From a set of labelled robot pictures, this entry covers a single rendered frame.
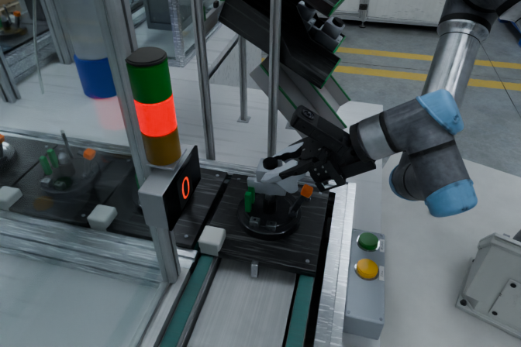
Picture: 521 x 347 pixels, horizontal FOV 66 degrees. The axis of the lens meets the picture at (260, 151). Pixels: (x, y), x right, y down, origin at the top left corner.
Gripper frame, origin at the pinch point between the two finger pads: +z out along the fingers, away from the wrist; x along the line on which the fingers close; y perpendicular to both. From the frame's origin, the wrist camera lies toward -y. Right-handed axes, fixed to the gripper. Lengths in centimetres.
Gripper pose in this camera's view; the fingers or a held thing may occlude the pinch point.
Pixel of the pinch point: (267, 167)
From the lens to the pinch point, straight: 79.6
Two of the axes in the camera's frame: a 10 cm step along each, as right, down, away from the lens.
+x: 2.5, -5.9, 7.7
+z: -7.9, 3.3, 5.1
